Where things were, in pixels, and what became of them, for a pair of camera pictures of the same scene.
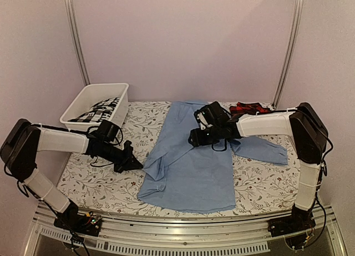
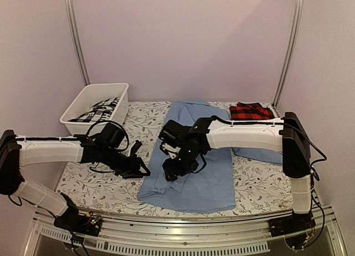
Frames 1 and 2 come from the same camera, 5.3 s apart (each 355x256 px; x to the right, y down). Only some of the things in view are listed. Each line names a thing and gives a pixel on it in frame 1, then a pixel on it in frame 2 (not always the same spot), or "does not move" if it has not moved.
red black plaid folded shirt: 250,108 does not move
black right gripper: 198,139 → 173,170
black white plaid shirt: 102,111 does not move
